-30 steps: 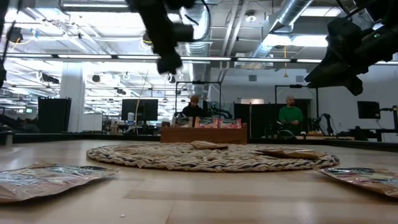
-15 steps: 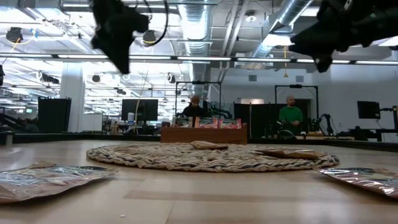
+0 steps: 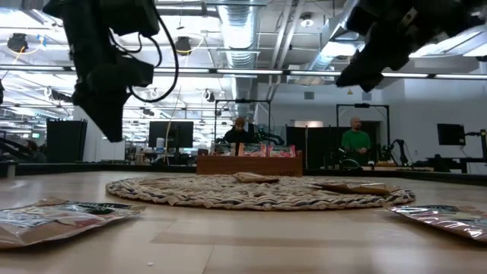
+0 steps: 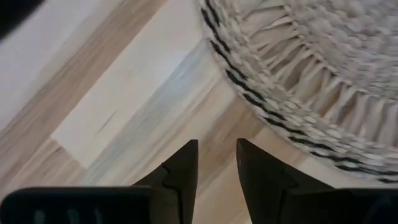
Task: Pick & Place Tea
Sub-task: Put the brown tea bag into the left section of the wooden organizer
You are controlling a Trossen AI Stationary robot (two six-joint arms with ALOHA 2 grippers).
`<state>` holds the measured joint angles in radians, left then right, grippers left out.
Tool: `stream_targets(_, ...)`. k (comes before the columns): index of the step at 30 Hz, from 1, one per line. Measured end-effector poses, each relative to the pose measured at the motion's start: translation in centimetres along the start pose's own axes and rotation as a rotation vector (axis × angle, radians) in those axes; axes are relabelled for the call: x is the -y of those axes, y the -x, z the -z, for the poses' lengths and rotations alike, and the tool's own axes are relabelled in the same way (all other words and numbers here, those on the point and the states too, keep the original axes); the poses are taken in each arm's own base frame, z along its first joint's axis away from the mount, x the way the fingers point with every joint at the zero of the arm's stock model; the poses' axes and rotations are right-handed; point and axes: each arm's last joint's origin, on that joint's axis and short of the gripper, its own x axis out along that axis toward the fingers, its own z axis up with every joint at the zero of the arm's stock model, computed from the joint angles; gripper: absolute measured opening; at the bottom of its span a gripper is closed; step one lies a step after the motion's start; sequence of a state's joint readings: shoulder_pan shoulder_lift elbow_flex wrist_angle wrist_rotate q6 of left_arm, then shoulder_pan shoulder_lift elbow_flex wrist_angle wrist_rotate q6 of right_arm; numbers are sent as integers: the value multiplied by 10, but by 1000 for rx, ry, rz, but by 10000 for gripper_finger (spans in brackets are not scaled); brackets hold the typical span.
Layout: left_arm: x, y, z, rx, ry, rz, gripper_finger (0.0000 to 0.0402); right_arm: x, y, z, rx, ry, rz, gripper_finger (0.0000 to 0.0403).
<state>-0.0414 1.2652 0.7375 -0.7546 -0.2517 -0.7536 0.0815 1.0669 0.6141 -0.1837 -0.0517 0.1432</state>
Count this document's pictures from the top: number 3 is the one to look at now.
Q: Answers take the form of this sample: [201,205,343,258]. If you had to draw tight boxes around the black cabinet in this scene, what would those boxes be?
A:
[46,119,89,164]

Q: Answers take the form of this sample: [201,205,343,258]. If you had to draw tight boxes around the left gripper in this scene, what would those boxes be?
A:
[60,0,161,144]

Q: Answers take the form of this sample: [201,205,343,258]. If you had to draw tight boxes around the black desk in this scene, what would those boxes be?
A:
[425,154,487,174]

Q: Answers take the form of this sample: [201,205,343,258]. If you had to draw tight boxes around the wooden compartment box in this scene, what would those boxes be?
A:
[196,150,304,177]

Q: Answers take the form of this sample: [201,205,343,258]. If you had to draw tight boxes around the small black monitor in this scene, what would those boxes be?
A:
[437,123,466,146]

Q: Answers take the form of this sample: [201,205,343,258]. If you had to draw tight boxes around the orange tea packet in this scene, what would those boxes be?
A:
[237,142,268,158]

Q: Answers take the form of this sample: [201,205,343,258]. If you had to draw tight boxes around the black computer monitor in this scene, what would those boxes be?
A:
[148,120,195,150]

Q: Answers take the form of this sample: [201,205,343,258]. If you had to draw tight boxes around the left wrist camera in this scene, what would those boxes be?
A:
[120,56,155,89]

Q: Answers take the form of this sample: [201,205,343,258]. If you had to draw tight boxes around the overhead light bar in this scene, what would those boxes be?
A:
[0,65,487,80]

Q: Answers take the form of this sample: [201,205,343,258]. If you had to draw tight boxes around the white pillar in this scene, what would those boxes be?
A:
[72,102,106,164]

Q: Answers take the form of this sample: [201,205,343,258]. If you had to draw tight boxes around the beige tea packet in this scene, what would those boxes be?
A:
[212,142,237,157]
[0,197,146,250]
[384,203,487,244]
[306,180,399,196]
[231,171,279,183]

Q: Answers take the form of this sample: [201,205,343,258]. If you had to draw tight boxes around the red tea packet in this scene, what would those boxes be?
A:
[268,144,297,158]

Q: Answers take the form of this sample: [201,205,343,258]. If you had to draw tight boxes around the round woven placemat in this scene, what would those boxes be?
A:
[105,173,416,212]

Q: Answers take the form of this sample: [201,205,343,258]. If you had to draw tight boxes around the silver ventilation duct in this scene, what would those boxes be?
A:
[304,11,361,73]
[217,0,260,104]

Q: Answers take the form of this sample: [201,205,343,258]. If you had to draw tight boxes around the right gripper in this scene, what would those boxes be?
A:
[335,0,457,94]

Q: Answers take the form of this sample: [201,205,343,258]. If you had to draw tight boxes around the black partition wall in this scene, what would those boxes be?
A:
[285,125,381,170]

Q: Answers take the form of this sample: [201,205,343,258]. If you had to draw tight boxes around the person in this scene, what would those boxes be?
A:
[22,139,47,164]
[341,116,372,155]
[222,116,256,145]

